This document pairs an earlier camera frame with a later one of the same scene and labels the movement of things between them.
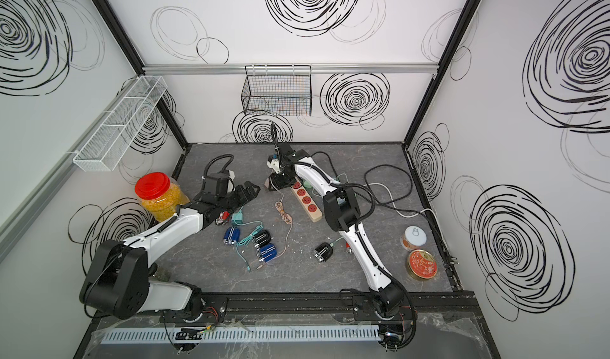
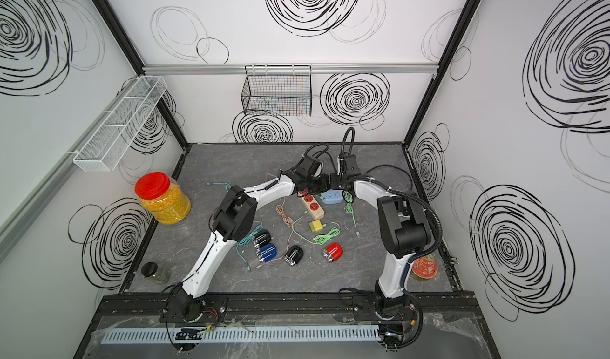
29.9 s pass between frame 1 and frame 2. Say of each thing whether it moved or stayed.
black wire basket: stayed
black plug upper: stayed
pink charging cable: stayed
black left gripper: moved
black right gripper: moved
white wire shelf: stayed
